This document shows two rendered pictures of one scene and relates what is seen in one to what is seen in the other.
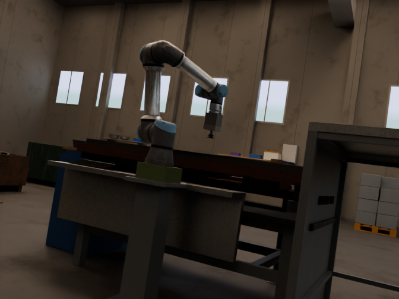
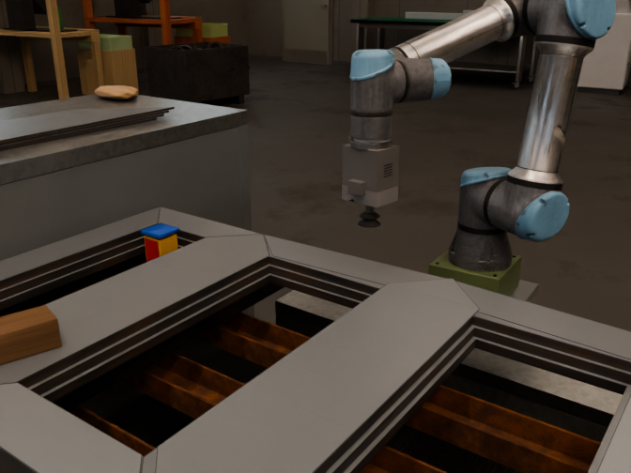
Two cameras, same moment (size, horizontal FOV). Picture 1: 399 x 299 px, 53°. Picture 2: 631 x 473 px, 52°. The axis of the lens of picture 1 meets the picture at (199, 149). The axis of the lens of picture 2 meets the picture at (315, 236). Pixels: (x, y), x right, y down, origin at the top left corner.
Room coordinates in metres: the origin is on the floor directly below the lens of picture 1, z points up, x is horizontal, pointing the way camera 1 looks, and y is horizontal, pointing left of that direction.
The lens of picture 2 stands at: (3.58, 0.02, 1.39)
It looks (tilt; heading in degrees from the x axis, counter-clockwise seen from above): 21 degrees down; 189
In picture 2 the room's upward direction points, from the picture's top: straight up
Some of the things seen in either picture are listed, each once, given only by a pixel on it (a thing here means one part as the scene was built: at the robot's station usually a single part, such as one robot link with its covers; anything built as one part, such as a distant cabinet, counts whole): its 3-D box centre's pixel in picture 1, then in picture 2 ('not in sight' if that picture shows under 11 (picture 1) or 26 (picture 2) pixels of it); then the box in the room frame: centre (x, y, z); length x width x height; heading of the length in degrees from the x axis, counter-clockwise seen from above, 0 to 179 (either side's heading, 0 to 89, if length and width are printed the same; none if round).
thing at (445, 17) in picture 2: not in sight; (443, 45); (-7.02, 0.41, 0.51); 2.84 x 1.12 x 1.03; 65
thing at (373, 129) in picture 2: (215, 108); (369, 127); (2.41, -0.06, 1.15); 0.08 x 0.08 x 0.05
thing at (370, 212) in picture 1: (378, 203); not in sight; (8.75, -4.04, 0.59); 1.19 x 0.80 x 1.19; 154
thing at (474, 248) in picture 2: (160, 155); (481, 240); (2.07, 0.19, 0.81); 0.15 x 0.15 x 0.10
